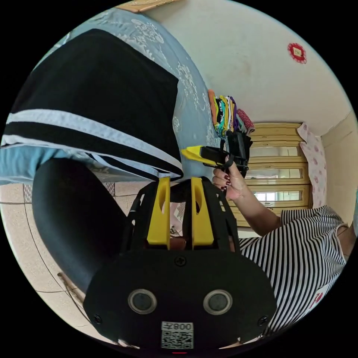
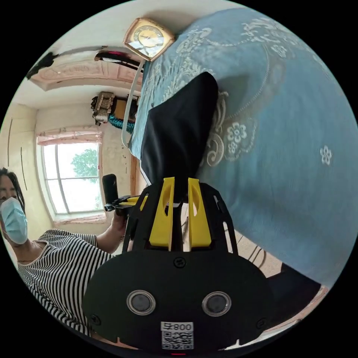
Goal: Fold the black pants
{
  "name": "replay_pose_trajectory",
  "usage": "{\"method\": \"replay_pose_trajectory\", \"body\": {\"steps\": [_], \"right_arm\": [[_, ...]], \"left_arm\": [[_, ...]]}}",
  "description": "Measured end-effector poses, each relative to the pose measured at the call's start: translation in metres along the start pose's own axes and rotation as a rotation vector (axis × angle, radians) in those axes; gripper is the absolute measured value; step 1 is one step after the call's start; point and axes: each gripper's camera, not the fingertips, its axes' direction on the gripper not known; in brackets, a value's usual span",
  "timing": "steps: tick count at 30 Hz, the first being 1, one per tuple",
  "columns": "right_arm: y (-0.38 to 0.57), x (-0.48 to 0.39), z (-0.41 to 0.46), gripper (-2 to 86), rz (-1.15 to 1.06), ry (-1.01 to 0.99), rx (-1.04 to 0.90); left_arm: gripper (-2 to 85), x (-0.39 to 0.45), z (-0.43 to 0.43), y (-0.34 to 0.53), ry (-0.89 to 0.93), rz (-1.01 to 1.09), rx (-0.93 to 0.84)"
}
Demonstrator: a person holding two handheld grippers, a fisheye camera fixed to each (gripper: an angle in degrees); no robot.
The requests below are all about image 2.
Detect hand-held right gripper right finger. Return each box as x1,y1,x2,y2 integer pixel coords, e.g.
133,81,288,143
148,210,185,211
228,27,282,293
188,177,211,250

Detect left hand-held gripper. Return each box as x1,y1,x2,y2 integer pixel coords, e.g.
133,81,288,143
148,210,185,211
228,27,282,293
104,195,149,217

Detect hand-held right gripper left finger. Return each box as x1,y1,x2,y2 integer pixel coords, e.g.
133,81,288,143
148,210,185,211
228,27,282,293
148,176,175,251

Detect black pants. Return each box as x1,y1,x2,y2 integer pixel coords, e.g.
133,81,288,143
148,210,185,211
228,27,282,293
139,71,219,198

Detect person's left forearm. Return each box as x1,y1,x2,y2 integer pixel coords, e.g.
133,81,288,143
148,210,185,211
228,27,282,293
95,223,126,255

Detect person's left hand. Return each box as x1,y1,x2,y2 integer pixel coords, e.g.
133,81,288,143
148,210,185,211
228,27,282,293
111,208,130,238

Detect window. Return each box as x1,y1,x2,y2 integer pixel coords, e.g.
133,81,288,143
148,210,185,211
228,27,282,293
36,141,106,218

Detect pink curtain valance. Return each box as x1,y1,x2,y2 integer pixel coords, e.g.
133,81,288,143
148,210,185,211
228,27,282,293
36,125,103,147

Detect cupboard with ornaments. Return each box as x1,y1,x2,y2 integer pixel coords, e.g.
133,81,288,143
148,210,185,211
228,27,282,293
90,91,140,135

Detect person's body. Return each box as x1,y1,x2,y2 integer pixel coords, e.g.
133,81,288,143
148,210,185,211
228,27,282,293
0,167,115,337

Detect bed with blue patterned quilt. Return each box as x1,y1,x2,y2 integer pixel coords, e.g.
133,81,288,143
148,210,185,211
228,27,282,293
127,7,358,289

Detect golden square wall clock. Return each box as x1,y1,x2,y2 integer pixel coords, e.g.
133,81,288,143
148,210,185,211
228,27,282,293
123,17,176,62

